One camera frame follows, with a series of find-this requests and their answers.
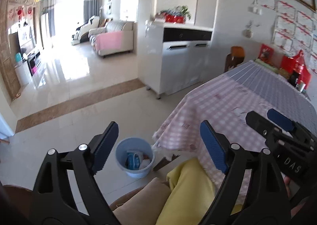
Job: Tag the pink checked tablecloth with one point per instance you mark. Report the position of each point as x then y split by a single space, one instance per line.
224 103

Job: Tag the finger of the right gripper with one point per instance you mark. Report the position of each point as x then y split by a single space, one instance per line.
280 120
257 123

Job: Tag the brown wooden chair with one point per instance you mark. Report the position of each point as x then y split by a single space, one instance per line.
234 58

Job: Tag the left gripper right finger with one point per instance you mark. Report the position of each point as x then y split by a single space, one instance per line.
266 201

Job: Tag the white paper cup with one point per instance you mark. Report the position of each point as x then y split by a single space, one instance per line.
301 86

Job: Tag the white massage chair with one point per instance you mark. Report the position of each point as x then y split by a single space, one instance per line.
81 34

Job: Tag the blue white paper box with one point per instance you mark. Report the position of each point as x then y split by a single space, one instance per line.
134 159

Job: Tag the potted green plant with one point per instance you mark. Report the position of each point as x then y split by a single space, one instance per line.
184 12

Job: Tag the white tv stand cabinet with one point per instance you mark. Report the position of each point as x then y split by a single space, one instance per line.
23 74

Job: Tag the pink blanket on sofa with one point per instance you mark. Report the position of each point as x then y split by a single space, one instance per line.
109 41

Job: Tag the beige sofa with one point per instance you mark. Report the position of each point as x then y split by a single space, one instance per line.
127 27

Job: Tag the yellow trousers leg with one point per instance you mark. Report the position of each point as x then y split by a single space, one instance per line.
192 193

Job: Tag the television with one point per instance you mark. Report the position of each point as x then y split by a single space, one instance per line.
22 41

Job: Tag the red gift bag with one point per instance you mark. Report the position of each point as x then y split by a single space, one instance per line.
288 64

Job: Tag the grey grid tablecloth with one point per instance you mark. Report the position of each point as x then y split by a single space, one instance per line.
277 91

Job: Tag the cola bottle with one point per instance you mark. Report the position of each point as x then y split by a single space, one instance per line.
295 75

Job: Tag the orange white plastic bag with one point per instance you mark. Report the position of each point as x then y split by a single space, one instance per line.
145 162

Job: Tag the red photo frame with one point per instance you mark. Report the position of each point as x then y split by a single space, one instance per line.
266 53

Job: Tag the red gift boxes on cabinet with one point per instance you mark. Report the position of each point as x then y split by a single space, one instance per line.
169 17

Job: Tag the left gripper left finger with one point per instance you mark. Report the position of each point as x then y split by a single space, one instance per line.
52 198

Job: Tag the white sideboard cabinet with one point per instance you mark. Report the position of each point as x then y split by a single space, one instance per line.
173 56

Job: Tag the blue plastic trash bucket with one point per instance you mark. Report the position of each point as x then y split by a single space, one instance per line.
137 144

